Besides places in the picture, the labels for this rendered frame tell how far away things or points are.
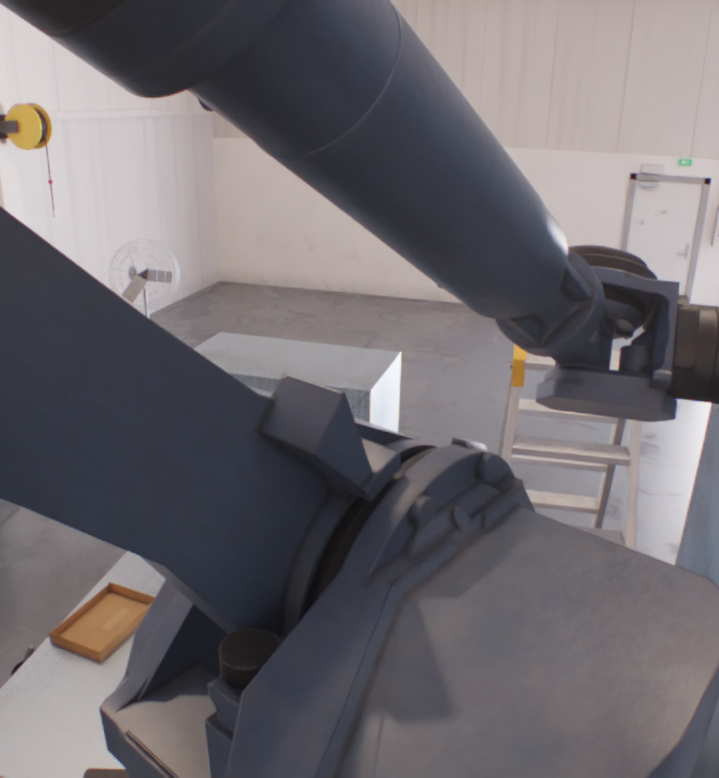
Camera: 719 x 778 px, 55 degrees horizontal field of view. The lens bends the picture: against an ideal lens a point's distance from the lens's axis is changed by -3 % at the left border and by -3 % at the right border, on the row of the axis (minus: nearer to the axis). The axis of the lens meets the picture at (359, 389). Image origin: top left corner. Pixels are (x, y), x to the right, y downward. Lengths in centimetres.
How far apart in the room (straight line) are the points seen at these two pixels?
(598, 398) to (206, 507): 51
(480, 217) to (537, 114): 1055
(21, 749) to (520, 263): 290
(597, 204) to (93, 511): 1074
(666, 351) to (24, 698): 301
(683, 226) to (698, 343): 1033
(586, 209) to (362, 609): 1063
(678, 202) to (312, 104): 1083
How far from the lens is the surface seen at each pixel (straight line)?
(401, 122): 47
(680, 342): 93
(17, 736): 330
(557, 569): 74
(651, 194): 1116
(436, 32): 1136
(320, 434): 62
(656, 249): 1127
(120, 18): 36
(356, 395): 371
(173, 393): 60
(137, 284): 695
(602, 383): 93
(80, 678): 346
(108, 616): 374
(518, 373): 196
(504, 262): 63
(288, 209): 1209
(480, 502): 79
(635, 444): 199
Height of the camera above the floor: 295
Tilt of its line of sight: 22 degrees down
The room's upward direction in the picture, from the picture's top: 1 degrees clockwise
